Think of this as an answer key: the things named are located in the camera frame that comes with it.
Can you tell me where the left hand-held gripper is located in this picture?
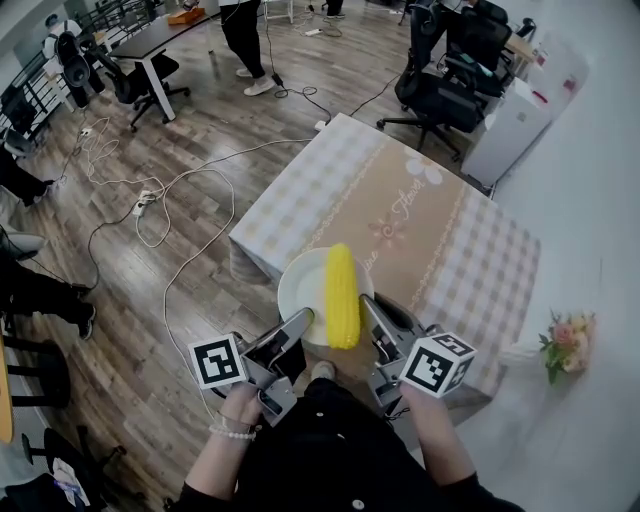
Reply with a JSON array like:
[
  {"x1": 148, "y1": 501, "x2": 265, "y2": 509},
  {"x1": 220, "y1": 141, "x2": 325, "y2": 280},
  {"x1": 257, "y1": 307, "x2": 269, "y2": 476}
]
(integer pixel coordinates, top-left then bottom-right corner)
[{"x1": 188, "y1": 307, "x2": 315, "y2": 429}]

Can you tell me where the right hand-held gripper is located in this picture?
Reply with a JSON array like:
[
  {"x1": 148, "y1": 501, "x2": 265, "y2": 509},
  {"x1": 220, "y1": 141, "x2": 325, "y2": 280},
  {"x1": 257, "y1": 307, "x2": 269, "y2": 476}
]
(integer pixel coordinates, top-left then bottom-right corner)
[{"x1": 359, "y1": 293, "x2": 479, "y2": 417}]

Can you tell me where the white round plate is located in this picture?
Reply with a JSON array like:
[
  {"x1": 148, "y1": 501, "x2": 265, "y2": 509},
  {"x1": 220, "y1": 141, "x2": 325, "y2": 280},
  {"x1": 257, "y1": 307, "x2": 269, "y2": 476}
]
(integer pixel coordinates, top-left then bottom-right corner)
[{"x1": 277, "y1": 248, "x2": 376, "y2": 346}]

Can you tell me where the yellow corn cob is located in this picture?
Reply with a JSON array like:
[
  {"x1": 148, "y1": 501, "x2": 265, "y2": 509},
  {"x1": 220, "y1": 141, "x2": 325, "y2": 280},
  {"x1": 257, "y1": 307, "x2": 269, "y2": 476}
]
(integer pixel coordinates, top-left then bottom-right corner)
[{"x1": 324, "y1": 243, "x2": 362, "y2": 350}]

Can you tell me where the person's left forearm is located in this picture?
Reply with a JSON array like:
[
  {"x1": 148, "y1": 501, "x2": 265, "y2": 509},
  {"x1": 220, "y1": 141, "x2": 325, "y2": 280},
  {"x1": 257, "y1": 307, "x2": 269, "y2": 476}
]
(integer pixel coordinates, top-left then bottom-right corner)
[{"x1": 185, "y1": 422, "x2": 257, "y2": 496}]

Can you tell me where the person's right forearm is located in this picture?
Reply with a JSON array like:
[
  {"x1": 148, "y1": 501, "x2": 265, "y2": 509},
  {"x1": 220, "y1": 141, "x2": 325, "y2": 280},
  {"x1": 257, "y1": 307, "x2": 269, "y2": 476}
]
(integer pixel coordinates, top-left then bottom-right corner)
[{"x1": 399, "y1": 383, "x2": 479, "y2": 489}]

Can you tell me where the checkered tablecloth table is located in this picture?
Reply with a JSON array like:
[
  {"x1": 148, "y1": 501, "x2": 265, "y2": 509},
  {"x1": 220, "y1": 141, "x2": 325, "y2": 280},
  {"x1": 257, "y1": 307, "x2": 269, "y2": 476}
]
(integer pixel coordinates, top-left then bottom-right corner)
[{"x1": 228, "y1": 112, "x2": 543, "y2": 426}]

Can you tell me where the person's left hand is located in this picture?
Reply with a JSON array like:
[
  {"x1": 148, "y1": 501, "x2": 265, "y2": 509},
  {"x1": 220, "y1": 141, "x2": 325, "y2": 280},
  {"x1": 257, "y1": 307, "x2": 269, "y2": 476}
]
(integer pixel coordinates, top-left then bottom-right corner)
[{"x1": 218, "y1": 382, "x2": 265, "y2": 431}]

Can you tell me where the person's white shoe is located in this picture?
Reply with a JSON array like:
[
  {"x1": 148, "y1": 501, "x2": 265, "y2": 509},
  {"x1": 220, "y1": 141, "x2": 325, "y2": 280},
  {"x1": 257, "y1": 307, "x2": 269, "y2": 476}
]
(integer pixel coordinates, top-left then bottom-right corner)
[{"x1": 310, "y1": 360, "x2": 338, "y2": 384}]

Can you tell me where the thin wrist band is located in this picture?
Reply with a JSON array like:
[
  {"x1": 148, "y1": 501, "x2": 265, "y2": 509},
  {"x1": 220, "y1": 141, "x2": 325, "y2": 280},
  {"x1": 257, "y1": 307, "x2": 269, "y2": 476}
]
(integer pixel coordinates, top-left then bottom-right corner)
[{"x1": 216, "y1": 409, "x2": 257, "y2": 430}]

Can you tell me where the person's black clothing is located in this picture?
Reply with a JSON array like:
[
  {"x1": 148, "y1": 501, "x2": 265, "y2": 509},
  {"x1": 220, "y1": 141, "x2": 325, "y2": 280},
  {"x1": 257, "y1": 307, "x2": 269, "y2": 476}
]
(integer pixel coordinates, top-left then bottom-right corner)
[{"x1": 169, "y1": 377, "x2": 526, "y2": 512}]

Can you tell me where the flower bouquet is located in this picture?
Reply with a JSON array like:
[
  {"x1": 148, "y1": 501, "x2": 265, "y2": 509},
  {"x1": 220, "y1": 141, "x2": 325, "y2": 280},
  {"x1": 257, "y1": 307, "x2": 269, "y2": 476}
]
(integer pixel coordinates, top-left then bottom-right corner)
[{"x1": 538, "y1": 308, "x2": 598, "y2": 386}]

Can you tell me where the white air purifier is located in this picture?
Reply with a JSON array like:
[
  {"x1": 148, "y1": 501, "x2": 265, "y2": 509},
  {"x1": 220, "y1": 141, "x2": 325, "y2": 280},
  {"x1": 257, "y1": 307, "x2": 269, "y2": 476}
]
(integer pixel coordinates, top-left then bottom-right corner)
[{"x1": 460, "y1": 77, "x2": 554, "y2": 187}]

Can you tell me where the black office chair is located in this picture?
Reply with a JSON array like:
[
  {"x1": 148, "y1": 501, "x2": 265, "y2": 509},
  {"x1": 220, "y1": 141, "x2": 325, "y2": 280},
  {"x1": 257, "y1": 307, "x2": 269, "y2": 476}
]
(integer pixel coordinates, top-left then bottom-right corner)
[
  {"x1": 447, "y1": 0, "x2": 516, "y2": 99},
  {"x1": 377, "y1": 4, "x2": 494, "y2": 161},
  {"x1": 93, "y1": 48, "x2": 193, "y2": 134},
  {"x1": 19, "y1": 424, "x2": 149, "y2": 512}
]

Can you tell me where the yellow round table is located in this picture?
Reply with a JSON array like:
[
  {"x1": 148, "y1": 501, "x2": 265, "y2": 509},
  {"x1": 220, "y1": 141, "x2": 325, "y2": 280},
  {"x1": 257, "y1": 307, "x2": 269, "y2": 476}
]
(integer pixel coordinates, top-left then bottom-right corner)
[{"x1": 0, "y1": 333, "x2": 15, "y2": 445}]

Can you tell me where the white water dispenser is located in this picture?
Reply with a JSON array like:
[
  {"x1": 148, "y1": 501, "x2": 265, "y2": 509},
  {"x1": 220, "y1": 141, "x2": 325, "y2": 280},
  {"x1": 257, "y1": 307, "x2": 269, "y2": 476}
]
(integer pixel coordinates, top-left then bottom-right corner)
[{"x1": 527, "y1": 28, "x2": 592, "y2": 124}]

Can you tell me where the black desk with white legs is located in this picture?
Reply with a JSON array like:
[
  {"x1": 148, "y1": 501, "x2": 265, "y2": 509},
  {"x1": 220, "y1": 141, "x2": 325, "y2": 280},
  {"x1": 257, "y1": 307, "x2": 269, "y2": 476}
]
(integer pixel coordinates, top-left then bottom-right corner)
[{"x1": 108, "y1": 8, "x2": 212, "y2": 124}]

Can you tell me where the orange box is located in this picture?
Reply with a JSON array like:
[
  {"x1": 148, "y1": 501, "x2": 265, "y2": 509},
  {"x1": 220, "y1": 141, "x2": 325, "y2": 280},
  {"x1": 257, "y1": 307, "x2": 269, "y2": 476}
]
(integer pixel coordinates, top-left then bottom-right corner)
[{"x1": 167, "y1": 8, "x2": 206, "y2": 26}]

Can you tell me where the black metal rack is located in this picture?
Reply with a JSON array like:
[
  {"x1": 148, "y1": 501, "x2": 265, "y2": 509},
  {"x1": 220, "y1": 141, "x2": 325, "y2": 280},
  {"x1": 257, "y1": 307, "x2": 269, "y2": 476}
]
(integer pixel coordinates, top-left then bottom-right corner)
[{"x1": 0, "y1": 47, "x2": 76, "y2": 146}]

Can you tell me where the white bead bracelet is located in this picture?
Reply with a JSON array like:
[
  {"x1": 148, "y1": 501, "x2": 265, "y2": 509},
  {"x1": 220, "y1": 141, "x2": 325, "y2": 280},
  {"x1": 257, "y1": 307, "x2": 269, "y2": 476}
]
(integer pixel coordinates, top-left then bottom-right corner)
[{"x1": 208, "y1": 424, "x2": 258, "y2": 443}]

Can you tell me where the long white cable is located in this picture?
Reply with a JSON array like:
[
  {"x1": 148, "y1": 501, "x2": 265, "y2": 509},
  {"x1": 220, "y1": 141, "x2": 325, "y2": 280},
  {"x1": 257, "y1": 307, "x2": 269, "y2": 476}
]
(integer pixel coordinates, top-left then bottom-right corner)
[{"x1": 135, "y1": 137, "x2": 316, "y2": 419}]

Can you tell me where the black adapter with cable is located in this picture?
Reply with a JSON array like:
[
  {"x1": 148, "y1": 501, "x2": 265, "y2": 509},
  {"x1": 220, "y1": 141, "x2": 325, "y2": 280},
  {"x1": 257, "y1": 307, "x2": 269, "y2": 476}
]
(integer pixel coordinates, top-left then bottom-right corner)
[{"x1": 264, "y1": 29, "x2": 401, "y2": 119}]

